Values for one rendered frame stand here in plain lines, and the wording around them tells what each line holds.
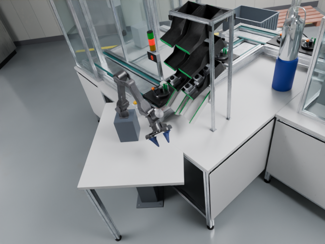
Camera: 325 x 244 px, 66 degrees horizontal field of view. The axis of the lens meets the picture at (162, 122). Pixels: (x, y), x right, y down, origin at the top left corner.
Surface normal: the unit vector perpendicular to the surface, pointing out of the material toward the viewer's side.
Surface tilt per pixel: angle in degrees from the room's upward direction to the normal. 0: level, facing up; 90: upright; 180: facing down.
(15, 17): 90
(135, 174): 0
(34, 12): 90
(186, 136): 0
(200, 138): 0
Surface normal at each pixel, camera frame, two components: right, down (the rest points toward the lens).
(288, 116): -0.15, -0.73
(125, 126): -0.04, 0.67
